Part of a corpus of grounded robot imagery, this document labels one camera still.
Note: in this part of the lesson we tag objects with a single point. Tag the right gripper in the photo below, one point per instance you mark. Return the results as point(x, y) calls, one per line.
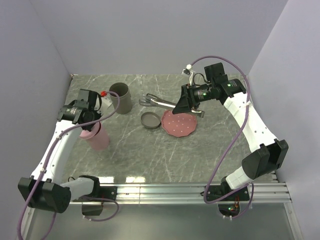
point(186, 101)

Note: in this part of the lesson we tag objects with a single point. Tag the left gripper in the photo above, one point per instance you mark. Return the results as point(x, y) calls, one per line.
point(98, 114)

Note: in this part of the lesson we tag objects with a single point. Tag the metal tongs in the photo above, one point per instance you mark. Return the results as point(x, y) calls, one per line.
point(150, 100)

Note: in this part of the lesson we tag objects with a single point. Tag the grey round lid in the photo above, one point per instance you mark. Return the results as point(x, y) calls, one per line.
point(150, 120)

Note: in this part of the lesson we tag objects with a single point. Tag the pink round lid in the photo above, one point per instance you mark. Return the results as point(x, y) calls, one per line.
point(86, 134)

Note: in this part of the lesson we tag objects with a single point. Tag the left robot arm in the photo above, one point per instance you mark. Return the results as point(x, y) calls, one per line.
point(44, 189)

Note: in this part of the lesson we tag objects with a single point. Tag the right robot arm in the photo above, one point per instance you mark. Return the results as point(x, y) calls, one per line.
point(267, 152)

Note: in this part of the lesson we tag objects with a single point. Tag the pink polka dot plate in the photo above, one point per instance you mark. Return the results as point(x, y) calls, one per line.
point(178, 125)

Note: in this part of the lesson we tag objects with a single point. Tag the pink cylindrical container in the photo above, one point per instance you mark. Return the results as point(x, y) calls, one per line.
point(98, 138)

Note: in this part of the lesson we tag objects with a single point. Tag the grey cylindrical container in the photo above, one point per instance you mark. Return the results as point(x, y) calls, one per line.
point(125, 102)

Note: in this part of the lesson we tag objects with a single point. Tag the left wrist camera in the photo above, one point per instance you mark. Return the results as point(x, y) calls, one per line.
point(106, 102)

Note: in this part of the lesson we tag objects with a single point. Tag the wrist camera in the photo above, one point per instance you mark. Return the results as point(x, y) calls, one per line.
point(106, 102)
point(189, 72)

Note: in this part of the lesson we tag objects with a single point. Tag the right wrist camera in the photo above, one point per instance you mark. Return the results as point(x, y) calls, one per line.
point(189, 72)

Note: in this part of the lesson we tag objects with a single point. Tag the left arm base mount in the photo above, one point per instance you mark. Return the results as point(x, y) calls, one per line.
point(93, 205)

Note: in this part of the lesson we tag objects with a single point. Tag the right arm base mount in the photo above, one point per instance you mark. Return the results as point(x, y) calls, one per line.
point(234, 203)

